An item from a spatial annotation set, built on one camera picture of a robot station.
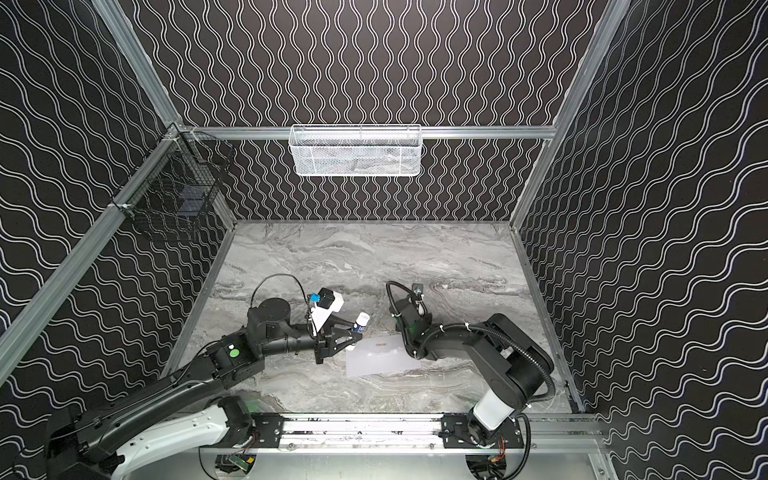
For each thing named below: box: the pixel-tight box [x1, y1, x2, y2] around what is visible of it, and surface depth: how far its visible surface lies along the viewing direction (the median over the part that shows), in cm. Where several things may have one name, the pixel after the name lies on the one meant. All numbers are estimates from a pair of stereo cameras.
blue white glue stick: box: [352, 311, 371, 334], surface depth 65 cm
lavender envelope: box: [346, 334, 422, 377], surface depth 89 cm
